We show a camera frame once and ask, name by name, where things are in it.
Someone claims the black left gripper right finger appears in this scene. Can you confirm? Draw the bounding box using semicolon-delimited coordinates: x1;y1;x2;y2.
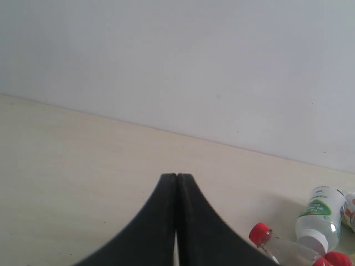
176;173;276;266

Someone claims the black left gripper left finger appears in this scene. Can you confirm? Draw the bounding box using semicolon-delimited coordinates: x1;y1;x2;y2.
76;173;178;266

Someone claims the clear cola bottle red label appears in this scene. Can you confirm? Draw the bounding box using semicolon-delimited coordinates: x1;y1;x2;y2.
249;223;332;266

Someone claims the green white label bottle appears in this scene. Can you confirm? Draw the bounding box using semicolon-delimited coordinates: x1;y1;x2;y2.
295;186;346;255

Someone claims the yellow label bottle red cap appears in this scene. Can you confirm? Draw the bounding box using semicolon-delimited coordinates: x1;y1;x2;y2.
324;251;353;266

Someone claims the green apple label bottle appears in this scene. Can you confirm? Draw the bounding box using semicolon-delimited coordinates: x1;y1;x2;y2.
342;192;355;232

